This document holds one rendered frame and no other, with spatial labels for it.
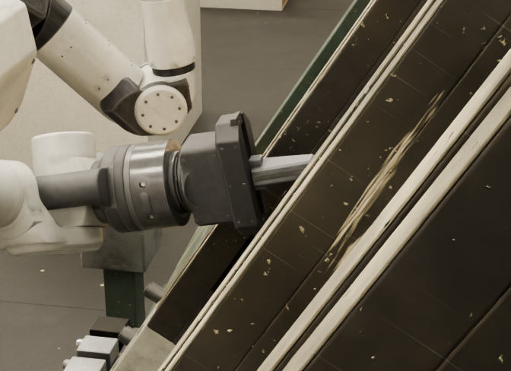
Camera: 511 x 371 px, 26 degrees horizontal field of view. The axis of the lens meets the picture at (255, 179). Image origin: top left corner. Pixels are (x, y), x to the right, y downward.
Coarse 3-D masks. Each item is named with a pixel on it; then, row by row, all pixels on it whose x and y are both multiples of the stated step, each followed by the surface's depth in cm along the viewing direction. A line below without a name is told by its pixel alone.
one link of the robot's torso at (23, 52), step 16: (0, 0) 143; (16, 0) 145; (0, 16) 139; (16, 16) 142; (0, 32) 137; (16, 32) 141; (32, 32) 145; (0, 48) 136; (16, 48) 140; (32, 48) 144; (0, 64) 135; (16, 64) 139; (32, 64) 146; (0, 80) 135; (16, 80) 142; (0, 96) 138; (16, 96) 146; (0, 112) 142; (16, 112) 149; (0, 128) 146
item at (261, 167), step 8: (256, 160) 107; (264, 160) 109; (272, 160) 108; (280, 160) 108; (288, 160) 107; (296, 160) 107; (304, 160) 106; (256, 168) 107; (264, 168) 107; (272, 168) 107; (280, 168) 106; (288, 168) 106; (296, 168) 106; (304, 168) 106; (256, 176) 107; (264, 176) 107
